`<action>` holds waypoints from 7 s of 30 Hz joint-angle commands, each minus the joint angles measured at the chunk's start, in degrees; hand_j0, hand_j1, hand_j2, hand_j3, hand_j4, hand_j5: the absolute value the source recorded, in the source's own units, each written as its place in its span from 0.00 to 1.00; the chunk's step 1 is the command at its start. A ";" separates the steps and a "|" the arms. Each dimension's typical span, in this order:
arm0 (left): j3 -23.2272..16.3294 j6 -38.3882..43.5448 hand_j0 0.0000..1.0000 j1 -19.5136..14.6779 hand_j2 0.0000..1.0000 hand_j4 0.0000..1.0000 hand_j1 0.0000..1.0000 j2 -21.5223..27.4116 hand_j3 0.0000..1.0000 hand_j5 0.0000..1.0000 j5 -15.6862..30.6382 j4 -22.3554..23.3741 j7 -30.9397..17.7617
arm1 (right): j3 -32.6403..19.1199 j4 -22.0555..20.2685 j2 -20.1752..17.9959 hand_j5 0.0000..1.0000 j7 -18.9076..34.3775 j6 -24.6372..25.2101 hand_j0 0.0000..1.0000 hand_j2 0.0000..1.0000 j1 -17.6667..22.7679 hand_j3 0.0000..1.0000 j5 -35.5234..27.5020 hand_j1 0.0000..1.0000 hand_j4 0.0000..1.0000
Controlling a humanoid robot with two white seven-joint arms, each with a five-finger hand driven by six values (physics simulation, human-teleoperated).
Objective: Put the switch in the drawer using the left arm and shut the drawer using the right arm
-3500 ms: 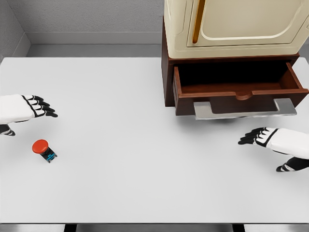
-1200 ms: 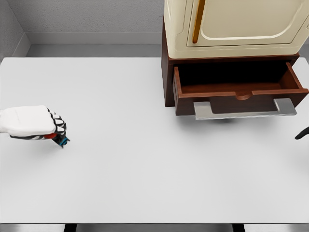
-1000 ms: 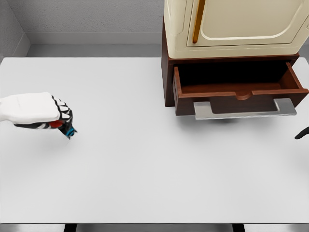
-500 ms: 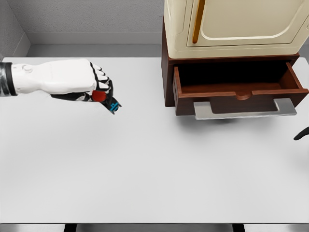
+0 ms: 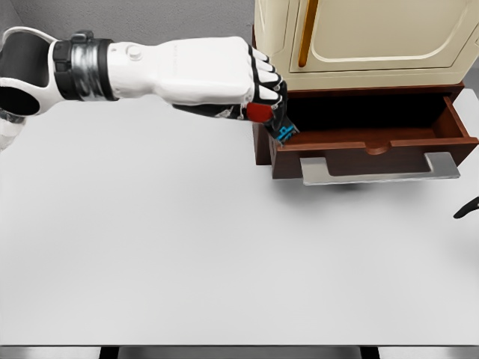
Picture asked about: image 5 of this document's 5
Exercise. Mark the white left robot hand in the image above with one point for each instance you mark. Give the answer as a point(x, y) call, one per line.
point(209, 71)

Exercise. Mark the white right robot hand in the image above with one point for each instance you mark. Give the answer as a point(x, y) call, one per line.
point(467, 209)

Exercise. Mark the black switch with red button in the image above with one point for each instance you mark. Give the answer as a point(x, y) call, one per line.
point(259, 112)

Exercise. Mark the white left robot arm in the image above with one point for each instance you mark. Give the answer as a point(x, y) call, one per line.
point(127, 71)

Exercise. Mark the brown wooden drawer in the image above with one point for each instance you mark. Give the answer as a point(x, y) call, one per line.
point(288, 161)

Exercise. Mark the cream cabinet with brown base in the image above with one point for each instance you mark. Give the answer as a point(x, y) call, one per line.
point(374, 80)

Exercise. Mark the cream cabinet door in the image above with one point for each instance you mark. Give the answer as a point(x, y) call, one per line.
point(374, 30)

